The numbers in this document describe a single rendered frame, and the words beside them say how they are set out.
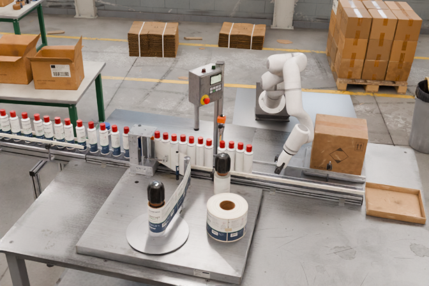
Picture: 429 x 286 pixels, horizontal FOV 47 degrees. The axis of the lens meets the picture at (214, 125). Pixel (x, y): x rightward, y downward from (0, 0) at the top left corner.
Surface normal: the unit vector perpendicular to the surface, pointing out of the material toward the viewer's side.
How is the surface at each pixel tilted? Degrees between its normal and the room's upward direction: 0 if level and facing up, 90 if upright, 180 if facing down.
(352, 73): 93
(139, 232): 0
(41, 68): 91
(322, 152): 90
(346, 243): 0
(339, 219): 0
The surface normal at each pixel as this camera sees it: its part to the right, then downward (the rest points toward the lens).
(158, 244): 0.03, -0.87
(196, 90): -0.74, 0.32
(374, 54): -0.08, 0.52
